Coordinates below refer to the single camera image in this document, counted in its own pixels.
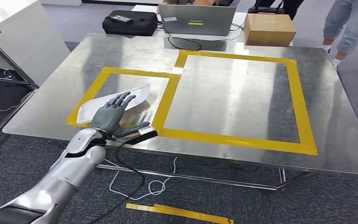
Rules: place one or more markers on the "white desk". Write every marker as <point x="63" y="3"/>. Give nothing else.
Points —
<point x="34" y="37"/>

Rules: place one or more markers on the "brown cardboard box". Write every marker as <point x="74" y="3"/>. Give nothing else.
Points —
<point x="268" y="29"/>

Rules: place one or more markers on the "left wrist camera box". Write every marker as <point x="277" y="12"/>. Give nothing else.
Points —
<point x="145" y="134"/>

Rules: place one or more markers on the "grey laptop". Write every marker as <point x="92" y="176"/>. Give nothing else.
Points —
<point x="197" y="18"/>

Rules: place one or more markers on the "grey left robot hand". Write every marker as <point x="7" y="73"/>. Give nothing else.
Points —
<point x="108" y="119"/>

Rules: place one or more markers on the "small yellow tape frame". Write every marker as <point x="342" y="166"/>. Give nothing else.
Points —
<point x="86" y="95"/>

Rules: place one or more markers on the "white curved plastic part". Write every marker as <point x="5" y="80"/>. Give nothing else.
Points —
<point x="89" y="109"/>

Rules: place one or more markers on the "black bag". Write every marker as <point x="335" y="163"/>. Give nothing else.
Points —
<point x="129" y="28"/>

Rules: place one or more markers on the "large yellow tape frame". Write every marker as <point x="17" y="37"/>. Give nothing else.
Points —
<point x="299" y="108"/>

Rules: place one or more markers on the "black power adapter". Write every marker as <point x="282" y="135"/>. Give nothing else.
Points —
<point x="120" y="18"/>

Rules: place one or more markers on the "yellow floor tape frame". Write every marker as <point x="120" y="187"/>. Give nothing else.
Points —
<point x="179" y="212"/>

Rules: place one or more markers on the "stainless steel workbench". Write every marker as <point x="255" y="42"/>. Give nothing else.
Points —
<point x="228" y="105"/>

